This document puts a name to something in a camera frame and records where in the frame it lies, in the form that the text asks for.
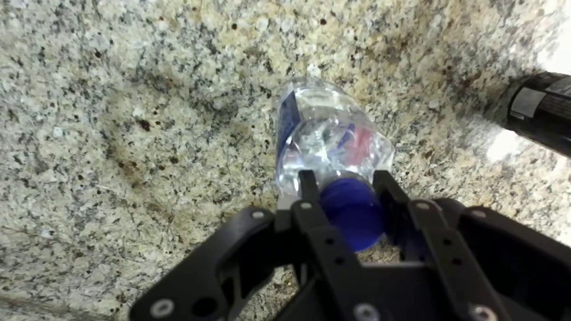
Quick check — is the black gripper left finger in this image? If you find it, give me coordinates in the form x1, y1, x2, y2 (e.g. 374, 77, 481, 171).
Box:
129, 171, 381, 321

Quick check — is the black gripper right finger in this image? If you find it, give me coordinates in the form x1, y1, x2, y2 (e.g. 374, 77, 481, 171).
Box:
374, 171, 571, 321

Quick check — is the water bottle blue cap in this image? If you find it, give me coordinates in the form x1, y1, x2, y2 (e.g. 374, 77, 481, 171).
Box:
272, 73, 397, 253

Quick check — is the black soda can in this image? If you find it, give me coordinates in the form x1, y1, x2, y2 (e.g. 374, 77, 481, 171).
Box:
484, 71, 571, 157

